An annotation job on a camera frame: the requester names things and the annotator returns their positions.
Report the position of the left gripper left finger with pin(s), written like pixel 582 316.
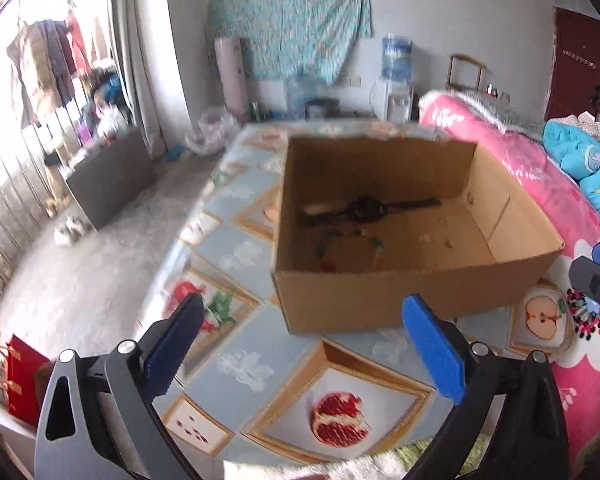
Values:
pixel 97 419

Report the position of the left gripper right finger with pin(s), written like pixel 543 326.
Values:
pixel 530 439

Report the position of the pink strap digital watch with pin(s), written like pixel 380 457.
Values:
pixel 362 210

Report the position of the red paper bag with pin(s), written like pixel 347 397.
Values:
pixel 19 363

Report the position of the blue quilt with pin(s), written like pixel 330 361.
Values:
pixel 577 154

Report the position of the fruit pattern tablecloth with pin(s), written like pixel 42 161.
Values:
pixel 250 391

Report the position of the dark red door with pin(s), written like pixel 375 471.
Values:
pixel 576 64

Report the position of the grey cabinet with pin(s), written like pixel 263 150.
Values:
pixel 104 183

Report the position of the wooden chair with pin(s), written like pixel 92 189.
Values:
pixel 464 73

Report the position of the brown cardboard box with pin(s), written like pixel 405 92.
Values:
pixel 483 248

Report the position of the white water dispenser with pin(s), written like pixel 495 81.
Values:
pixel 392 101

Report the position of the blue water bottle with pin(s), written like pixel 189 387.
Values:
pixel 396 62

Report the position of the white plastic bag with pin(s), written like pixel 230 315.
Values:
pixel 216 131

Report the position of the grey curtain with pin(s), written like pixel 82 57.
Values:
pixel 144 51

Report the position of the hanging clothes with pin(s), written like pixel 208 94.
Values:
pixel 45 57

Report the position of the pink rolled mat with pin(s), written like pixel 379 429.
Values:
pixel 228 55

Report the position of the teal floral wall cloth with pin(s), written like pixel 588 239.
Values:
pixel 285 39

